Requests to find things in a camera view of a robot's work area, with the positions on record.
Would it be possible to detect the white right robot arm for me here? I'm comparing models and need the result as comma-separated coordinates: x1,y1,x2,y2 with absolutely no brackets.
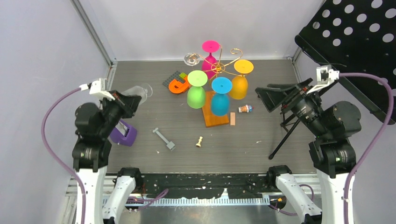
255,79,361,224

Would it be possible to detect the white chess piece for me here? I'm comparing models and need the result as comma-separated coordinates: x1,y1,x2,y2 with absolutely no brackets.
196,136,203,147

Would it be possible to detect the yellow plastic wine glass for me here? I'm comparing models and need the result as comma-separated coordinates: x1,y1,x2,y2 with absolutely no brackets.
229,59,254,100

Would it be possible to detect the blue plastic wine glass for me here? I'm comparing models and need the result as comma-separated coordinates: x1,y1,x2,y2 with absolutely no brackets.
211,77,232,116

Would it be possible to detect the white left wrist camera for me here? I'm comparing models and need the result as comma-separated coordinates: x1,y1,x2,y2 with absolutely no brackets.
79,78,115,101

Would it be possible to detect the orange plastic U-shaped toy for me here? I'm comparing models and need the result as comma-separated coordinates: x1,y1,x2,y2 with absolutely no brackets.
168,76,191,94

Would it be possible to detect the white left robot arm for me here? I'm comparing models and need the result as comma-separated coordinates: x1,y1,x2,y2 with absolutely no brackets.
72,91,143,224

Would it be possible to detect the green lego brick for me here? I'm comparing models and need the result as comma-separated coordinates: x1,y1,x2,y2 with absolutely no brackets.
179,72,187,79

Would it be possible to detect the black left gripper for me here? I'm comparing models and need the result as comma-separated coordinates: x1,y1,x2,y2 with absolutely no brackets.
98,89,141,136

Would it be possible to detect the clear stemmed wine glass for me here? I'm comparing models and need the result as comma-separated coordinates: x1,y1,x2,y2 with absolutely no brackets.
184,53,204,66

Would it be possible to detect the clear glass tumbler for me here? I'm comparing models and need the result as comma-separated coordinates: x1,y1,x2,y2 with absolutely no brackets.
122,83,153,105

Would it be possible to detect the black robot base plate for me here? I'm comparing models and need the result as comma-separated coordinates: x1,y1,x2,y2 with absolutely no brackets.
132,173,281,199

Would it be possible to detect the black music stand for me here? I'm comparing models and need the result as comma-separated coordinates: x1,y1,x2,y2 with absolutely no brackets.
268,0,396,161

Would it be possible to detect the grey metal T-shaped part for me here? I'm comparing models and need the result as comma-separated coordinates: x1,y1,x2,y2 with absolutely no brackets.
153,127,176,151

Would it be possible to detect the grey lego plate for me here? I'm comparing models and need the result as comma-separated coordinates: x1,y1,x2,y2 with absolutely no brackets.
162,71,185,88

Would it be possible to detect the small wooden block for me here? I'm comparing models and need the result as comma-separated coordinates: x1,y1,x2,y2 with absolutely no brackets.
230,112,236,126

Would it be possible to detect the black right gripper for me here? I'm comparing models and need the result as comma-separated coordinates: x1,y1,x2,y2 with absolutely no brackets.
255,76,329,136

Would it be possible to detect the green plastic wine glass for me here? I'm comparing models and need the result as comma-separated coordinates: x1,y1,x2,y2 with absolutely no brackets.
187,70,208,109

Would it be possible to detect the pink plastic wine glass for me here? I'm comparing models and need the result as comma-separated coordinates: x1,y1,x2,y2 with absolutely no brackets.
201,40,220,80

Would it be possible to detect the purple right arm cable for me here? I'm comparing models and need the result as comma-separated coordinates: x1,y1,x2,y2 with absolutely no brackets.
268,72,395,224

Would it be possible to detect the small colourful toy figure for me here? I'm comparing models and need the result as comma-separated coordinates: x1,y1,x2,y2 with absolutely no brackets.
238,105,254,113

